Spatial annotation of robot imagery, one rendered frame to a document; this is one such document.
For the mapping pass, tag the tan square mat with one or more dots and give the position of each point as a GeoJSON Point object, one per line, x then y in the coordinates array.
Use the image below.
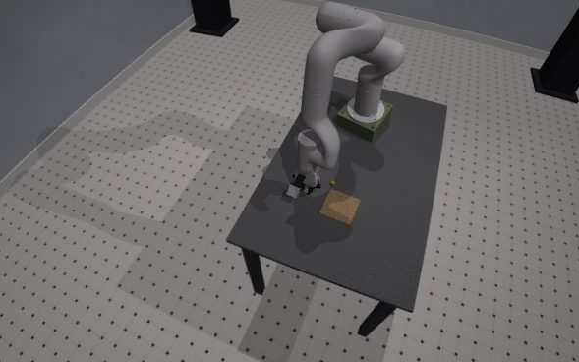
{"type": "Point", "coordinates": [339, 206]}

